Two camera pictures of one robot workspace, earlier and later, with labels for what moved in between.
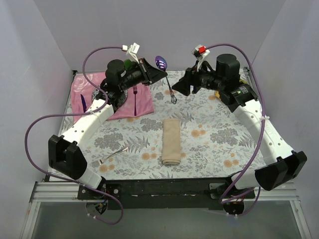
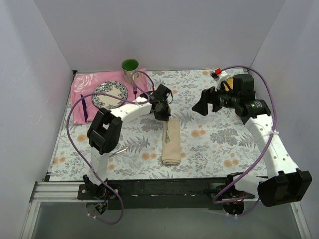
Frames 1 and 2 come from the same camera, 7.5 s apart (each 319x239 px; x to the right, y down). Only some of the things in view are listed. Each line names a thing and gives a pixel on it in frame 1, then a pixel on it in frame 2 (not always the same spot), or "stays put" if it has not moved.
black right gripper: [189, 137] stays put
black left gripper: [145, 71] -> [162, 115]
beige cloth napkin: [171, 142] stays put
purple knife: [83, 103] stays put
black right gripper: [190, 79] -> [213, 100]
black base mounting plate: [162, 194] stays put
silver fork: [100, 161] stays put
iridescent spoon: [161, 63] -> [167, 140]
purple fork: [135, 91] stays put
